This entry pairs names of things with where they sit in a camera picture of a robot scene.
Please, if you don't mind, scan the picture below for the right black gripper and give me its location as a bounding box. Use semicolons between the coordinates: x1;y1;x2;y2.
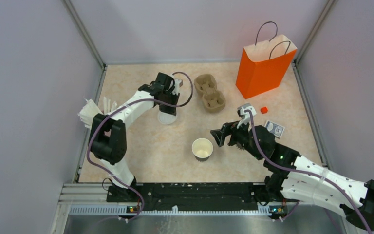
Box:
210;116;263;160

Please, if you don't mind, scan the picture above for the white plastic cup lid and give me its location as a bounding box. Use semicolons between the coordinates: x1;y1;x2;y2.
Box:
157;111;177;125

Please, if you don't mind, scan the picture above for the black paper coffee cup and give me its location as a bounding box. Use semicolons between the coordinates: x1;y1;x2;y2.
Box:
191;138;213;162

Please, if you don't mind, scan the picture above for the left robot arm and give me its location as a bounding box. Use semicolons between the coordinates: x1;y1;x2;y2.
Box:
90;73;183;202

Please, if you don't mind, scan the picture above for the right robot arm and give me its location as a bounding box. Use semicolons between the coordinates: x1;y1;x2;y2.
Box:
210;122;374;231

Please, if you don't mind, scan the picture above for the cardboard cup carrier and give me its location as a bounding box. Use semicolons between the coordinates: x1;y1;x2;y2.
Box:
194;74;226;113

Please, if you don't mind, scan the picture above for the small orange cube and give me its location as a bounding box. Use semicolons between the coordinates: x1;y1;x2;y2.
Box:
261;107;268;114

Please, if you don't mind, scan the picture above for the blue playing card box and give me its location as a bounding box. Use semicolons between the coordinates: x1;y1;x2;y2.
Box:
264;120;285;138

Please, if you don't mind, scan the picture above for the orange paper bag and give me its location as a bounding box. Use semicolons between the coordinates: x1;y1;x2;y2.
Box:
236;27;298;99

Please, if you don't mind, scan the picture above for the white paper napkins bundle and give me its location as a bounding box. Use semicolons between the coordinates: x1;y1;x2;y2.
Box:
78;97;118;129

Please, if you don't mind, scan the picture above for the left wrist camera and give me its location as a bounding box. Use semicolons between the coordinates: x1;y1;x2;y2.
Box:
171;78;183;95

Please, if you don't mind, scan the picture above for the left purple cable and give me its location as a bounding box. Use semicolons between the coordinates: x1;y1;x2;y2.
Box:
86;71;194;223

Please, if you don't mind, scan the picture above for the purple cable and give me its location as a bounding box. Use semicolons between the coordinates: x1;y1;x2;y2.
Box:
244;109;373;234
86;71;194;223

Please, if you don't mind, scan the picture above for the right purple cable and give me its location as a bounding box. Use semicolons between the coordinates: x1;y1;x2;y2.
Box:
244;109;373;234

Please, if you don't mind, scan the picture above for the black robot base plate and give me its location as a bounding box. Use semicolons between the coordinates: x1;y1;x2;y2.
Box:
106;182;290;212

